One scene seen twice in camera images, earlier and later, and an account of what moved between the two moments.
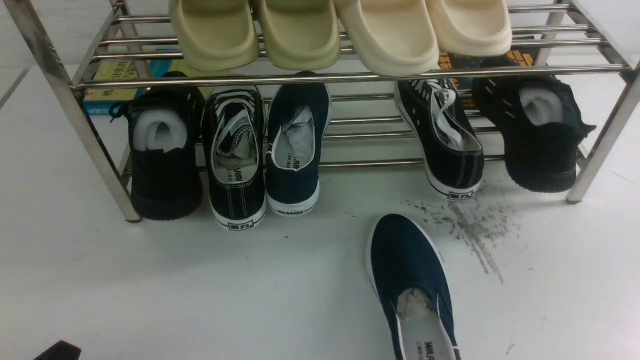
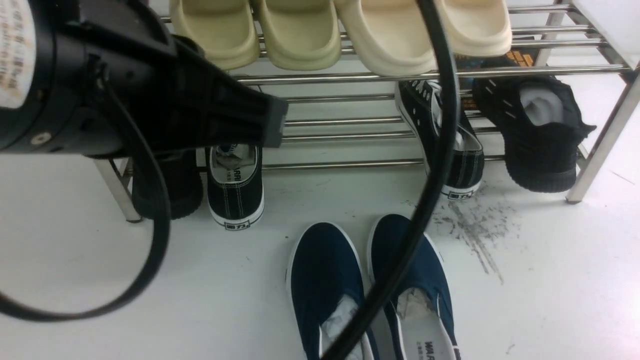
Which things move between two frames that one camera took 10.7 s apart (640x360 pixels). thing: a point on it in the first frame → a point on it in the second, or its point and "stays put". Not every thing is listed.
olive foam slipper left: [216, 35] stays put
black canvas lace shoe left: [234, 123] stays put
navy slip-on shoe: [299, 120] → [325, 284]
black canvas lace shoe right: [453, 158] stays put
